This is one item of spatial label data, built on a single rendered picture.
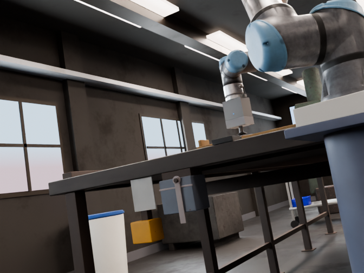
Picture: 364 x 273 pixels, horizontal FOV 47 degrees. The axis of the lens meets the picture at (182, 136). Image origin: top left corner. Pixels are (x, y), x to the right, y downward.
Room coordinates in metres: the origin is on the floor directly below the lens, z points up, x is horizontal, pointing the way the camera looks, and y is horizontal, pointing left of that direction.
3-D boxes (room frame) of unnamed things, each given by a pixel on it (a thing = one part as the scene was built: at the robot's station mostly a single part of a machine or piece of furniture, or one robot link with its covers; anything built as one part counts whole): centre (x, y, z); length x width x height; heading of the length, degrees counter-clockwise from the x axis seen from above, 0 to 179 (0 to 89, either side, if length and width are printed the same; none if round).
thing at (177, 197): (1.48, 0.03, 0.77); 0.14 x 0.11 x 0.18; 59
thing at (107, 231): (4.67, 1.07, 0.35); 0.58 x 0.57 x 0.70; 59
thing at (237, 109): (1.55, -0.23, 1.04); 0.10 x 0.09 x 0.16; 139
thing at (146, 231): (1.57, 0.18, 0.74); 0.09 x 0.08 x 0.24; 59
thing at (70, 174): (3.58, -0.51, 0.90); 4.04 x 0.06 x 0.10; 149
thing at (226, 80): (1.54, -0.22, 1.20); 0.09 x 0.08 x 0.11; 4
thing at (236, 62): (1.44, -0.25, 1.20); 0.11 x 0.11 x 0.08; 4
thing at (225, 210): (6.17, -0.07, 0.34); 1.01 x 0.80 x 0.67; 59
